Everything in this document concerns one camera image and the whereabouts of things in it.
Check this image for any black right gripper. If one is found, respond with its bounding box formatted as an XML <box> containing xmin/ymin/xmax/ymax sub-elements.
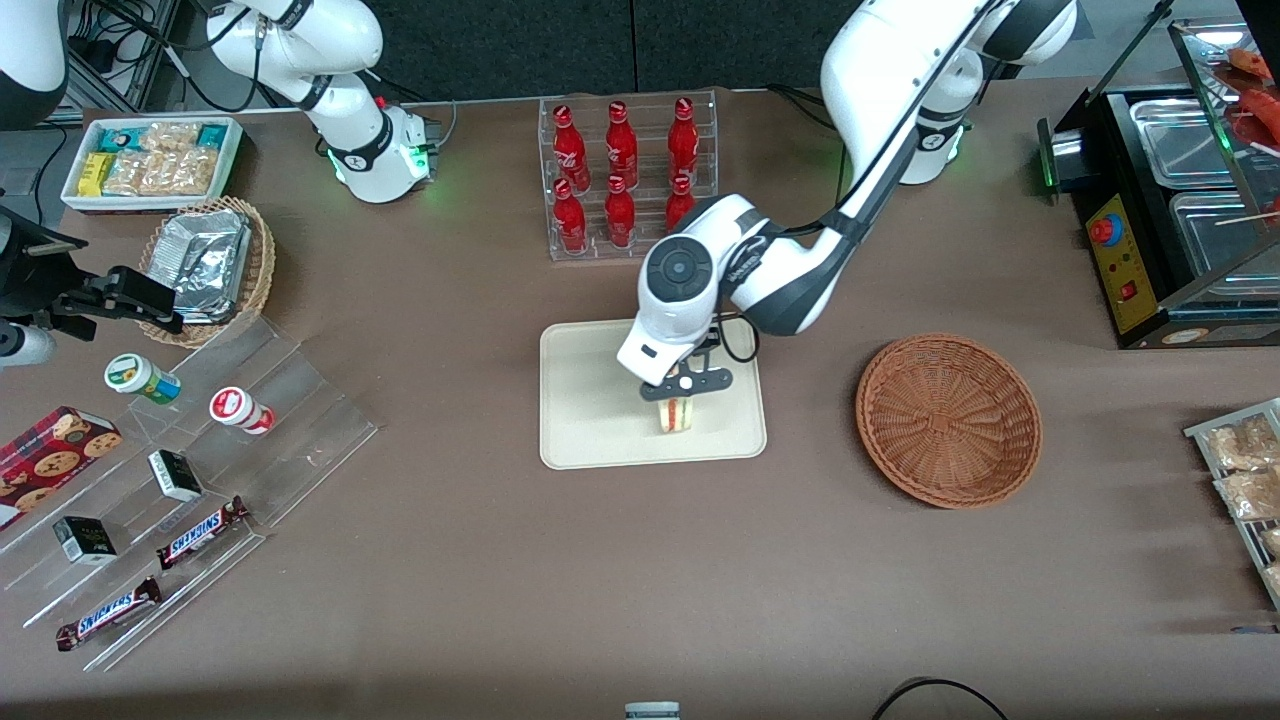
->
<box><xmin>0</xmin><ymin>208</ymin><xmax>187</xmax><ymax>335</ymax></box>

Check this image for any cream plastic tray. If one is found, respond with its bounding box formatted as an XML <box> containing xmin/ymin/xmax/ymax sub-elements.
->
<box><xmin>539</xmin><ymin>312</ymin><xmax>768</xmax><ymax>471</ymax></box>

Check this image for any light wicker basket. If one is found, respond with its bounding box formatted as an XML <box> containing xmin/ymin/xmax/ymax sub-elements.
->
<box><xmin>137</xmin><ymin>196</ymin><xmax>277</xmax><ymax>349</ymax></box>

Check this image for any brown round wicker basket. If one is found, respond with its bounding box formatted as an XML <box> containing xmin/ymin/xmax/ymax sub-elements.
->
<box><xmin>855</xmin><ymin>333</ymin><xmax>1043</xmax><ymax>511</ymax></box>

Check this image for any green lid white cup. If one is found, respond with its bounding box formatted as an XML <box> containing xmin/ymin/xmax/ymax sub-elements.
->
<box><xmin>104</xmin><ymin>353</ymin><xmax>183</xmax><ymax>406</ymax></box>

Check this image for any silver foil package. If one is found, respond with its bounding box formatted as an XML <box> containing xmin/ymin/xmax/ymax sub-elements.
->
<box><xmin>152</xmin><ymin>208</ymin><xmax>251</xmax><ymax>326</ymax></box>

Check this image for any clear bag of rice crackers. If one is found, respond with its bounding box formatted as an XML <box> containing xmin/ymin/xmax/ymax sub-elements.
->
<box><xmin>104</xmin><ymin>150</ymin><xmax>167</xmax><ymax>197</ymax></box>
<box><xmin>143</xmin><ymin>121</ymin><xmax>201</xmax><ymax>153</ymax></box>
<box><xmin>163</xmin><ymin>147</ymin><xmax>220</xmax><ymax>197</ymax></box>

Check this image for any red lid white cup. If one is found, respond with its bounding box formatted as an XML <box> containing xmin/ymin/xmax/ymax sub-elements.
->
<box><xmin>209</xmin><ymin>386</ymin><xmax>276</xmax><ymax>436</ymax></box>

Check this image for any white rectangular snack bin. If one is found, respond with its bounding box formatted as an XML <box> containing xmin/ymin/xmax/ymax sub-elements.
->
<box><xmin>60</xmin><ymin>116</ymin><xmax>244</xmax><ymax>214</ymax></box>

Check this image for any small black white box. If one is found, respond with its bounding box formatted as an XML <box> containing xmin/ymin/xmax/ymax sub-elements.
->
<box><xmin>148</xmin><ymin>449</ymin><xmax>204</xmax><ymax>503</ymax></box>

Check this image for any red cookie box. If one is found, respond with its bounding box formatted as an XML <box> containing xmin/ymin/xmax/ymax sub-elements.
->
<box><xmin>0</xmin><ymin>405</ymin><xmax>123</xmax><ymax>531</ymax></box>

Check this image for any red cola bottle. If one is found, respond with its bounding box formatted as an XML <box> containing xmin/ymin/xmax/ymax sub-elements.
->
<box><xmin>604</xmin><ymin>175</ymin><xmax>637</xmax><ymax>249</ymax></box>
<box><xmin>665</xmin><ymin>174</ymin><xmax>699</xmax><ymax>233</ymax></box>
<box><xmin>552</xmin><ymin>104</ymin><xmax>591</xmax><ymax>191</ymax></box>
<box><xmin>552</xmin><ymin>178</ymin><xmax>589</xmax><ymax>255</ymax></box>
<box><xmin>668</xmin><ymin>96</ymin><xmax>701</xmax><ymax>186</ymax></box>
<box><xmin>605</xmin><ymin>100</ymin><xmax>639</xmax><ymax>189</ymax></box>

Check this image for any clear acrylic stepped display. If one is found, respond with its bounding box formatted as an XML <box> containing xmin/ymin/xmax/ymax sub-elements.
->
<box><xmin>0</xmin><ymin>315</ymin><xmax>379</xmax><ymax>673</ymax></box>

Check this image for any snickers chocolate bar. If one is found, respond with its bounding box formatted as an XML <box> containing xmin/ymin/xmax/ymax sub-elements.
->
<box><xmin>55</xmin><ymin>577</ymin><xmax>163</xmax><ymax>653</ymax></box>
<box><xmin>155</xmin><ymin>496</ymin><xmax>251</xmax><ymax>571</ymax></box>

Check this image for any small black green box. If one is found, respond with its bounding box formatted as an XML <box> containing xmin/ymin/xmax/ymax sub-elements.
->
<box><xmin>52</xmin><ymin>515</ymin><xmax>119</xmax><ymax>566</ymax></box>

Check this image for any clear acrylic bottle rack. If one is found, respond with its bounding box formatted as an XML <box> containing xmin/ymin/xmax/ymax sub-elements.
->
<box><xmin>538</xmin><ymin>90</ymin><xmax>719</xmax><ymax>263</ymax></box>

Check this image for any black food warmer cabinet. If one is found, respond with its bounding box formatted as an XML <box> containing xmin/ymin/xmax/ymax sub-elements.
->
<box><xmin>1035</xmin><ymin>0</ymin><xmax>1280</xmax><ymax>351</ymax></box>

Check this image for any steel warmer pan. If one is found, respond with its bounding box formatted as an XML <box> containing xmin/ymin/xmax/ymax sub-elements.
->
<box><xmin>1128</xmin><ymin>95</ymin><xmax>1237</xmax><ymax>192</ymax></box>
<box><xmin>1168</xmin><ymin>190</ymin><xmax>1280</xmax><ymax>301</ymax></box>

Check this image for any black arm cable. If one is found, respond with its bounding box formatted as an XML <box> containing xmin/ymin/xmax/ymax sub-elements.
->
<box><xmin>712</xmin><ymin>0</ymin><xmax>993</xmax><ymax>364</ymax></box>

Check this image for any aluminium frame post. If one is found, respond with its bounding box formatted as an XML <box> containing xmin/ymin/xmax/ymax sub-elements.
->
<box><xmin>60</xmin><ymin>0</ymin><xmax>183</xmax><ymax>121</ymax></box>

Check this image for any black base cable bundle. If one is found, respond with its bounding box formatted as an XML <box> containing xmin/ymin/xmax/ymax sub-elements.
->
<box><xmin>768</xmin><ymin>84</ymin><xmax>833</xmax><ymax>131</ymax></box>

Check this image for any black floor cable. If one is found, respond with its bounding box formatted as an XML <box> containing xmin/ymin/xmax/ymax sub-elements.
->
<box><xmin>870</xmin><ymin>677</ymin><xmax>1011</xmax><ymax>720</ymax></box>

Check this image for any metal wire rack tray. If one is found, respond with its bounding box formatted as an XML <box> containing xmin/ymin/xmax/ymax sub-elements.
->
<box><xmin>1184</xmin><ymin>398</ymin><xmax>1280</xmax><ymax>611</ymax></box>

